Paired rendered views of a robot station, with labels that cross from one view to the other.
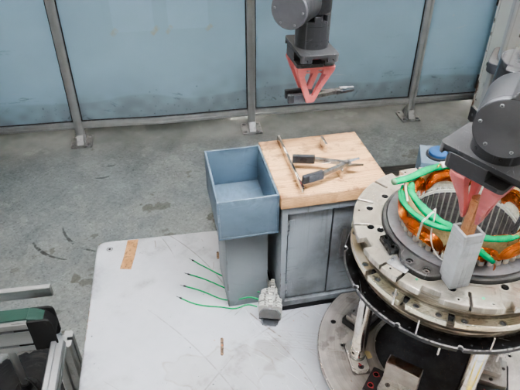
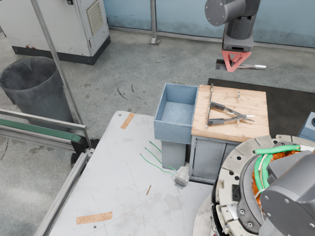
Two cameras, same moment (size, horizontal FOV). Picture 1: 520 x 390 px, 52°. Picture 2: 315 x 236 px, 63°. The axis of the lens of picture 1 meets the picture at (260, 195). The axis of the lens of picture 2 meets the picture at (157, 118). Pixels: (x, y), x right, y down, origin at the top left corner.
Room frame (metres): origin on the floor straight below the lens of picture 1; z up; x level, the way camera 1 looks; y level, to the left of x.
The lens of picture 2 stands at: (0.28, -0.15, 1.59)
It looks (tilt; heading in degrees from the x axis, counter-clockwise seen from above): 47 degrees down; 27
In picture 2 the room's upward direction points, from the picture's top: 3 degrees counter-clockwise
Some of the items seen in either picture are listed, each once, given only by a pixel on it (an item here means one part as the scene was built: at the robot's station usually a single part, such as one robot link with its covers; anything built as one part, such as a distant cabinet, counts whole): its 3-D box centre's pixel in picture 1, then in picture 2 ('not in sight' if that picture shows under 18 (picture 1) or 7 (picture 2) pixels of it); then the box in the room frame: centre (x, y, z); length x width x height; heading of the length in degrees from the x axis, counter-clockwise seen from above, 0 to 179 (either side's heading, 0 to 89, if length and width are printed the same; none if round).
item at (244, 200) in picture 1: (241, 231); (176, 132); (0.79, 0.04, 0.92); 0.17 x 0.11 x 0.28; 12
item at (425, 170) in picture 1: (432, 172); (290, 151); (0.66, -0.26, 1.15); 0.15 x 0.04 x 0.02; 105
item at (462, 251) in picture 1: (462, 255); (274, 232); (0.49, -0.26, 1.14); 0.03 x 0.03 x 0.09; 15
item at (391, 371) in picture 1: (399, 381); not in sight; (0.51, -0.23, 0.85); 0.06 x 0.04 x 0.05; 57
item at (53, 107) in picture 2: not in sight; (43, 102); (1.17, 1.26, 0.28); 0.38 x 0.37 x 0.56; 9
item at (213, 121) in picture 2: (313, 176); (215, 121); (0.74, -0.09, 1.09); 0.04 x 0.01 x 0.02; 117
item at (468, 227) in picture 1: (472, 217); not in sight; (0.49, -0.25, 1.20); 0.02 x 0.02 x 0.06
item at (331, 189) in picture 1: (320, 167); (230, 112); (0.82, -0.11, 1.05); 0.20 x 0.19 x 0.02; 102
